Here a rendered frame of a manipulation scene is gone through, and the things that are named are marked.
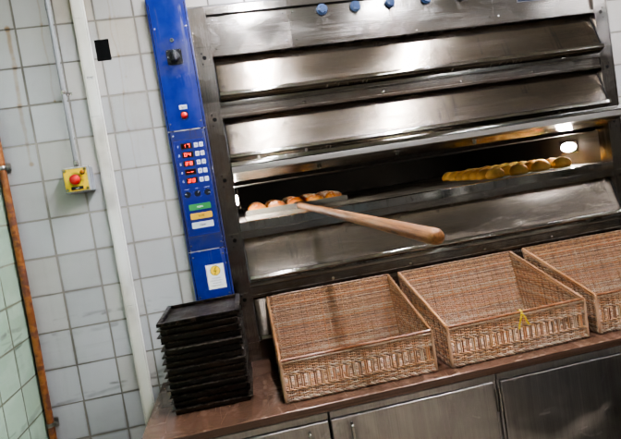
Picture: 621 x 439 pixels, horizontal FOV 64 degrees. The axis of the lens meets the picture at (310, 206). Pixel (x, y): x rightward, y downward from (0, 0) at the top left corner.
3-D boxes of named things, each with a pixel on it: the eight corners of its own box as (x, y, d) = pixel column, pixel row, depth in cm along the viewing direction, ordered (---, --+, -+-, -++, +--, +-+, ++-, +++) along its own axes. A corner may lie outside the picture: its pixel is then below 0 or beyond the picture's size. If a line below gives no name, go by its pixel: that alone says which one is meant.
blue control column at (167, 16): (233, 355, 402) (188, 91, 390) (252, 351, 404) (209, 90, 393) (230, 504, 211) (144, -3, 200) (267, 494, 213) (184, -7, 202)
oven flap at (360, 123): (231, 162, 209) (223, 121, 215) (606, 106, 235) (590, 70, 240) (230, 158, 205) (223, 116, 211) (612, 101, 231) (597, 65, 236)
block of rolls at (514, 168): (440, 182, 303) (438, 173, 303) (511, 170, 310) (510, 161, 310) (490, 179, 243) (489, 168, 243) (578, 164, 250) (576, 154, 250)
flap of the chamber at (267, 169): (232, 173, 195) (234, 182, 215) (631, 113, 221) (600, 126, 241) (231, 167, 196) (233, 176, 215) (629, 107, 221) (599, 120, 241)
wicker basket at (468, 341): (403, 332, 221) (395, 271, 220) (517, 307, 230) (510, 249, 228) (451, 370, 173) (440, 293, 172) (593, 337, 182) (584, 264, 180)
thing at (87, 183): (70, 194, 201) (66, 169, 200) (96, 190, 202) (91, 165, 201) (65, 194, 193) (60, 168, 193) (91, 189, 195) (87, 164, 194)
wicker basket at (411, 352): (273, 358, 214) (263, 295, 212) (398, 332, 221) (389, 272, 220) (283, 406, 166) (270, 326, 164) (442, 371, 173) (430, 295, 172)
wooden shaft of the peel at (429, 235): (447, 244, 84) (445, 226, 84) (432, 247, 84) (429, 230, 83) (302, 207, 253) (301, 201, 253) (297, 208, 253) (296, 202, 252)
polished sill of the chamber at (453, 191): (240, 231, 217) (239, 222, 217) (604, 169, 243) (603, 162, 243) (240, 232, 211) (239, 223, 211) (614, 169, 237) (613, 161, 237)
